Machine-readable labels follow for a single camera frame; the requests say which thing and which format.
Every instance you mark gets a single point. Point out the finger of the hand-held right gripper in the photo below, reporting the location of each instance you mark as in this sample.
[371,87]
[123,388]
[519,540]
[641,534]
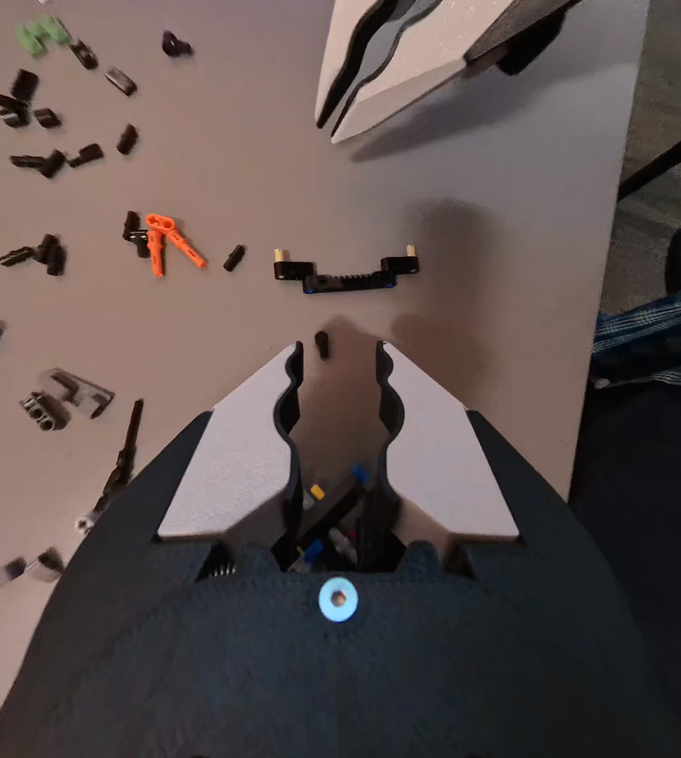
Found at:
[423,59]
[339,53]

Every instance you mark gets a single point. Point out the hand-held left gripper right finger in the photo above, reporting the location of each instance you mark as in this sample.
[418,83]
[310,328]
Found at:
[441,474]

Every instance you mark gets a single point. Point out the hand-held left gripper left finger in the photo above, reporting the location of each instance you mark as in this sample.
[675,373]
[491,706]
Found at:
[240,462]

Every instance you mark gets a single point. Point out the partly built lego car chassis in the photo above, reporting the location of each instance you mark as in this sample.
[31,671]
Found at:
[334,503]

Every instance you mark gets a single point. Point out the black lego pin connector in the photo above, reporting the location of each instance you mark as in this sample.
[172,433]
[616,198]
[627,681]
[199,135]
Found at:
[321,346]

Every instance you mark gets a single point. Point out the black lego gear rack assembly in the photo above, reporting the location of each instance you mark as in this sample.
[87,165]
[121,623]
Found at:
[346,281]

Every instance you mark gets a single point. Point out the orange lego axle pin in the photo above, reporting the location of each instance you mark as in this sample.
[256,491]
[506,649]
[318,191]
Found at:
[189,253]
[156,257]

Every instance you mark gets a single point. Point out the orange two-hole lego connector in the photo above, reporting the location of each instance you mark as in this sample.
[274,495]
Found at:
[152,220]

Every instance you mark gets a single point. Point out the black lego lever with axle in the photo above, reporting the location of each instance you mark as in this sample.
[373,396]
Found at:
[120,462]

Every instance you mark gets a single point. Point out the dark grey three-hole lego beam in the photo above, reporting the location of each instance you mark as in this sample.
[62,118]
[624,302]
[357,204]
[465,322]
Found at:
[44,410]

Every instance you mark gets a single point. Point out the green lego plate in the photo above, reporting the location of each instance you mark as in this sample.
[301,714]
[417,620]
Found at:
[36,36]

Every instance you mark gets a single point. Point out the scattered small black lego pieces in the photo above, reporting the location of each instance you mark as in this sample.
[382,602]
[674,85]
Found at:
[24,86]

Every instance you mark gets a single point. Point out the dark trousers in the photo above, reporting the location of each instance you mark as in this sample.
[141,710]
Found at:
[660,533]

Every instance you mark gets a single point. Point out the blue plaid shirt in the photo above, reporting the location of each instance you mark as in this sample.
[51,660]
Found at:
[660,337]

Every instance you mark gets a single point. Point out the black chair base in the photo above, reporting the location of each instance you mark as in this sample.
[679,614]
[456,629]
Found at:
[672,155]

